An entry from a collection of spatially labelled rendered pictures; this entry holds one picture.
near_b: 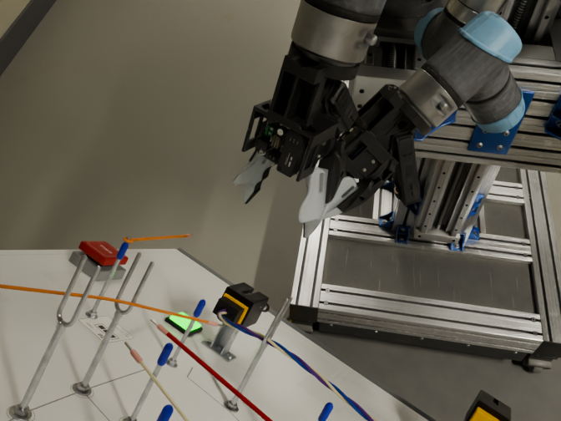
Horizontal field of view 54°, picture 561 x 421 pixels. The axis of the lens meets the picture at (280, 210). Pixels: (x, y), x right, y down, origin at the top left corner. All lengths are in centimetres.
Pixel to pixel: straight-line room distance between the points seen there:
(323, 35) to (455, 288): 143
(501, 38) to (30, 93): 248
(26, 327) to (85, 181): 185
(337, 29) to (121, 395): 40
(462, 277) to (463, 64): 121
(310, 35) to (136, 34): 268
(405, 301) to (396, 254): 18
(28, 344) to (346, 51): 41
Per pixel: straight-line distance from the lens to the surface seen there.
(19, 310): 66
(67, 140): 266
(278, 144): 57
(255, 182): 66
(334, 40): 53
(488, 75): 78
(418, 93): 75
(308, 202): 60
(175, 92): 277
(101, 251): 80
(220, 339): 76
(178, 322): 76
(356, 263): 185
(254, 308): 71
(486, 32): 77
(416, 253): 191
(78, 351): 63
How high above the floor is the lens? 176
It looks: 52 degrees down
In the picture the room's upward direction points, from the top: straight up
